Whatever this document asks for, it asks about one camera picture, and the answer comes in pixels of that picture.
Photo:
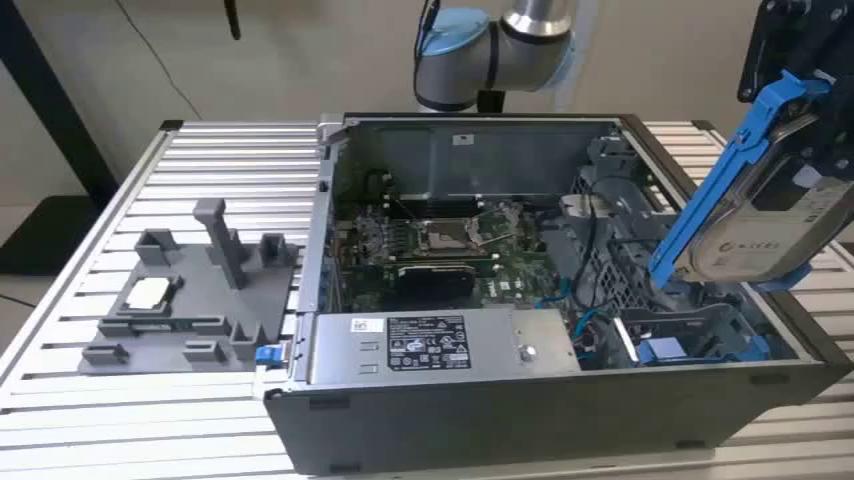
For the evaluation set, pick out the grey disk bay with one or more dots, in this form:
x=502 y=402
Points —
x=621 y=235

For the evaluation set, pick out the blue plastic latch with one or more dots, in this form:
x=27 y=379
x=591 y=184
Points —
x=267 y=356

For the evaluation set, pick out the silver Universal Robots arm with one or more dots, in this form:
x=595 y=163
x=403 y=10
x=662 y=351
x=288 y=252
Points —
x=460 y=65

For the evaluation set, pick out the black monitor stand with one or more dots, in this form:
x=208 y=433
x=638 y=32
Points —
x=47 y=125

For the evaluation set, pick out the grey parts rack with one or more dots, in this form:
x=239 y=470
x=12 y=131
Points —
x=200 y=295

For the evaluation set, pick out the silver power supply unit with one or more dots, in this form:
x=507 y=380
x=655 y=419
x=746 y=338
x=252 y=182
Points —
x=494 y=345

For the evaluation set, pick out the silver CPU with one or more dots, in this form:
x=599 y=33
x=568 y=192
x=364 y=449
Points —
x=151 y=294

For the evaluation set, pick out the hard disk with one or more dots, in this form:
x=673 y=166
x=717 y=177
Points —
x=754 y=235

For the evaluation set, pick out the black graphics card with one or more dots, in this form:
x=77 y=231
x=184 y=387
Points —
x=434 y=282

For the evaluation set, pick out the green motherboard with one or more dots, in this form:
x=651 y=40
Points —
x=514 y=285

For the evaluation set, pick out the CPU socket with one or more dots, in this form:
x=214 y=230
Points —
x=446 y=240

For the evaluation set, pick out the open grey PC case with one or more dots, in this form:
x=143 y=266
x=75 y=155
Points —
x=507 y=430

